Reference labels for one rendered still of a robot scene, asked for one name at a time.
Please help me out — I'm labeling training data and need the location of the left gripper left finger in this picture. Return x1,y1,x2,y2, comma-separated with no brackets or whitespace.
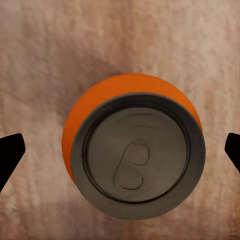
0,133,26,192

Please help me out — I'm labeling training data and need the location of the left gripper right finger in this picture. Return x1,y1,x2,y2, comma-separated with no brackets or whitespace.
224,132,240,172

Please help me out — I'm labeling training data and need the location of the can of soda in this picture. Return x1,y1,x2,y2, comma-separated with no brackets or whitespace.
62,73,206,221

